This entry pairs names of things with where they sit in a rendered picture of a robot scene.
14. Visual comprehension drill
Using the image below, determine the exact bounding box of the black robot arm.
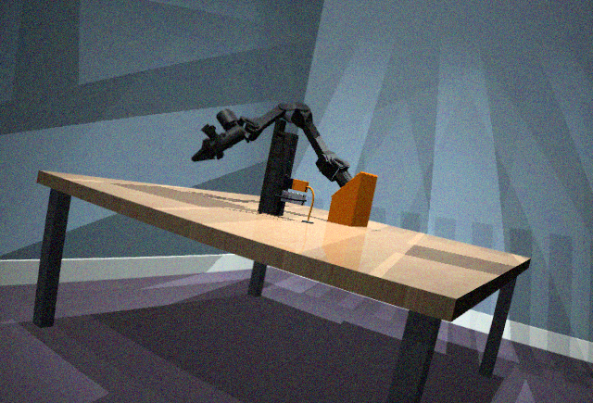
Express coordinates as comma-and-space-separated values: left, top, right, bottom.
200, 103, 353, 188

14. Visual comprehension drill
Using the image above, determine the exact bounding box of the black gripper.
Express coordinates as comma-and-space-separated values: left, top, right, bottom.
192, 131, 233, 161

